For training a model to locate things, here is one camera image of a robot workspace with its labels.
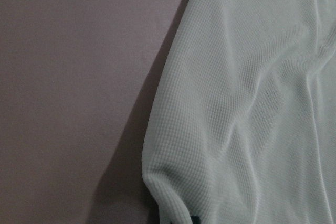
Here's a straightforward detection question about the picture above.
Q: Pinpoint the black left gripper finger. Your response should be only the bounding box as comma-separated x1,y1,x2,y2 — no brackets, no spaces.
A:
191,216,200,224

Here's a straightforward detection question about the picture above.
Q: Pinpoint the olive green long-sleeve shirt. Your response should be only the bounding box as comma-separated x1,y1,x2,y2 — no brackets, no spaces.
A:
142,0,335,223

